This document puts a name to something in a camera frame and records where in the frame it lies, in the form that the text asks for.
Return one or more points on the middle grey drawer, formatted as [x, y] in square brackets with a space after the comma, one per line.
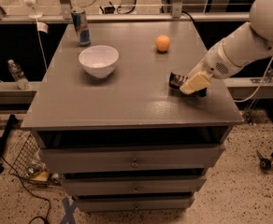
[137, 185]

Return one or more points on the white lamp with cord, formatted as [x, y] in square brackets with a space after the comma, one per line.
[41, 27]

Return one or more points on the bottom grey drawer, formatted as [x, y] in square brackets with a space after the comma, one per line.
[135, 203]

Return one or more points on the black wheeled cart leg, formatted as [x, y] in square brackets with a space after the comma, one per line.
[272, 157]

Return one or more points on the grey drawer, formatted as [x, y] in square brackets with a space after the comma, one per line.
[137, 185]
[85, 160]
[135, 203]

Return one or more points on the blue energy drink can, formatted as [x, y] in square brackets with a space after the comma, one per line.
[81, 27]

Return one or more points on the grey drawer cabinet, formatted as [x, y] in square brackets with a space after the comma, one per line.
[134, 106]

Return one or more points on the clear plastic water bottle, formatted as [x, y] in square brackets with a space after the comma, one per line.
[18, 75]

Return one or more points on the black rxbar chocolate bar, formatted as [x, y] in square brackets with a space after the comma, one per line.
[175, 82]

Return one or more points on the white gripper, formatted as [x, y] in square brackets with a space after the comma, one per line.
[213, 63]

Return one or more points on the orange fruit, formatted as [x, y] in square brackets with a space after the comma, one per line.
[162, 43]

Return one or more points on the black metal stand leg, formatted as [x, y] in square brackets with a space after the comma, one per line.
[11, 122]

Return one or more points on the wire basket on floor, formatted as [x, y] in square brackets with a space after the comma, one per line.
[29, 167]

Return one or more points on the blue tape cross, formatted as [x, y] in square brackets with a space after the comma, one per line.
[69, 212]

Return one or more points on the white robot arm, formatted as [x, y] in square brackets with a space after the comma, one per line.
[250, 42]

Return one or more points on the top grey drawer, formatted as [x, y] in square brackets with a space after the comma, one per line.
[85, 160]

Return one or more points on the white bowl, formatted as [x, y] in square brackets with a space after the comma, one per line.
[99, 61]

